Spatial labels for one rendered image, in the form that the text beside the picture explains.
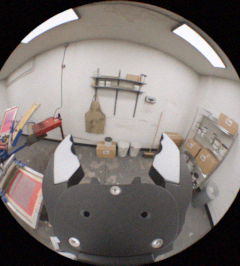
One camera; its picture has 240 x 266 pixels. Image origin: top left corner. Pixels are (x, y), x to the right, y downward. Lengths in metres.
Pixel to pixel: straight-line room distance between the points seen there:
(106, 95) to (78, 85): 0.73
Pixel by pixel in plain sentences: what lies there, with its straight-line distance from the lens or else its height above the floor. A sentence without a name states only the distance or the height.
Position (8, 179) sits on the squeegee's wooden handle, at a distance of 1.35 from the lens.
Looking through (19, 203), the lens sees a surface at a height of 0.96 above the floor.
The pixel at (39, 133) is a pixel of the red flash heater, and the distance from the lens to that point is 1.67.
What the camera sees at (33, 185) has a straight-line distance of 1.11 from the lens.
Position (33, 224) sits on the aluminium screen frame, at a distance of 0.98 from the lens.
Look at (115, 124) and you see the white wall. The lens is 2.20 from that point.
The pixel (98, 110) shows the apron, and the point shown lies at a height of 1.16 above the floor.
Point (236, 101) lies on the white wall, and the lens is 2.68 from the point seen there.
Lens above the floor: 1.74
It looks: 30 degrees down
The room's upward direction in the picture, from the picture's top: 8 degrees clockwise
